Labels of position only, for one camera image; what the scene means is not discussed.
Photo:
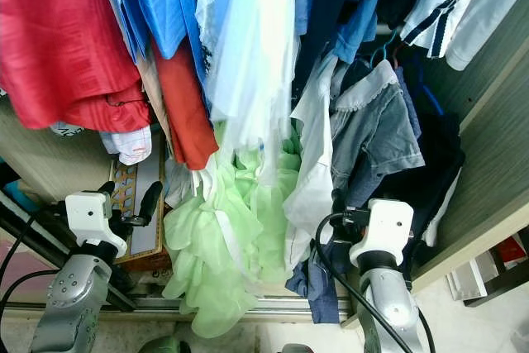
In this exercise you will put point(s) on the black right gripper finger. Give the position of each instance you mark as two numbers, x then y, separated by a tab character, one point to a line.
336	202

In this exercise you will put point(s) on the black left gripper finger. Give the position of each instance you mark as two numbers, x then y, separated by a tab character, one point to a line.
106	188
150	202

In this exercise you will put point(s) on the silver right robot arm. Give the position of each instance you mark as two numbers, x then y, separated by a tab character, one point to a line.
388	303

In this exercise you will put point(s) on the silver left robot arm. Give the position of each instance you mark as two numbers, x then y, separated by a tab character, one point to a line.
70	303

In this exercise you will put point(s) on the plain white hanging shirt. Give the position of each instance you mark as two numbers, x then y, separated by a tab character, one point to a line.
314	171

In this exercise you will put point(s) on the white pink checked garment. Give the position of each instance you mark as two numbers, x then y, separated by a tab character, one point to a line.
132	145

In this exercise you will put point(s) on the dark blue denim garment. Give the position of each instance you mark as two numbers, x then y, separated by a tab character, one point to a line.
318	287

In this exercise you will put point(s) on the grey shirt with lace trim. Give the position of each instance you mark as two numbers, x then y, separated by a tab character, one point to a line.
376	130

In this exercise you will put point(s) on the light green ruffled dress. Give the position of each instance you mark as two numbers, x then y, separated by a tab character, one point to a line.
215	262

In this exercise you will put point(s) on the orange-red hanging garment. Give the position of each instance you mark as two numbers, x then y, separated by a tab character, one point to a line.
186	113

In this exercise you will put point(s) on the black hanging garment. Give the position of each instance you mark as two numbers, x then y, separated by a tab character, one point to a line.
438	155

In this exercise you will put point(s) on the pink sliding wardrobe door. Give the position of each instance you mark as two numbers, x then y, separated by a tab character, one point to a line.
16	274

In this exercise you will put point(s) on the grey left robot leg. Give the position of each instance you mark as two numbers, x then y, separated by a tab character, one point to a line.
161	345

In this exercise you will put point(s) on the grey robot leg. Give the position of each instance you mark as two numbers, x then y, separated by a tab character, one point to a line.
297	349
161	345

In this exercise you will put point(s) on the grey right robot leg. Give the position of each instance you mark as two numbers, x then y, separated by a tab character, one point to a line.
297	349

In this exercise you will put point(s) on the small white box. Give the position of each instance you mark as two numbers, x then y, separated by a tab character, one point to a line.
475	279

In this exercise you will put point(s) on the red hanging garment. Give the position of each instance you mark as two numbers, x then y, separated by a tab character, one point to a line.
66	39

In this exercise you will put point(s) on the grey wood wardrobe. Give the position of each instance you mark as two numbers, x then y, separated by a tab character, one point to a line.
492	155

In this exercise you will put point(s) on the pale blue sheer garment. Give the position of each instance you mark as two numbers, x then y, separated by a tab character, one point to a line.
252	64

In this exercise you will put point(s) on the denim blue hanging shirt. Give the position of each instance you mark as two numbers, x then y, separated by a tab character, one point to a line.
359	31

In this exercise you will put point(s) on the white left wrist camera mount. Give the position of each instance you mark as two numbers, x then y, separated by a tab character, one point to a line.
87	219

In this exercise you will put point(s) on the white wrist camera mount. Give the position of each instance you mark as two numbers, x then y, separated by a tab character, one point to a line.
388	227
87	219

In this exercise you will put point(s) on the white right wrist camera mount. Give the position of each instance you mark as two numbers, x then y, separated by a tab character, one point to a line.
388	227

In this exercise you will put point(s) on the silver wardrobe door rail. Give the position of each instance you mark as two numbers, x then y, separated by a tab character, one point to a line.
264	310

